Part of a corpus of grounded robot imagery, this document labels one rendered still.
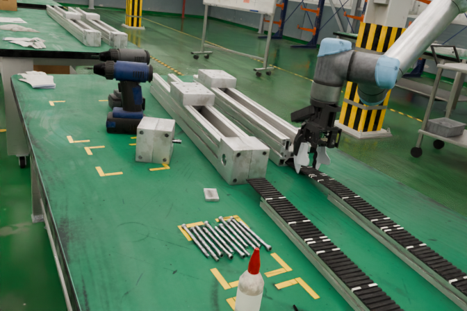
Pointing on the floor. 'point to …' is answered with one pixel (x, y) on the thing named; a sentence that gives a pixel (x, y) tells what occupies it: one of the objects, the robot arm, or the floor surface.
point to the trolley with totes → (456, 130)
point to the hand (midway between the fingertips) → (306, 167)
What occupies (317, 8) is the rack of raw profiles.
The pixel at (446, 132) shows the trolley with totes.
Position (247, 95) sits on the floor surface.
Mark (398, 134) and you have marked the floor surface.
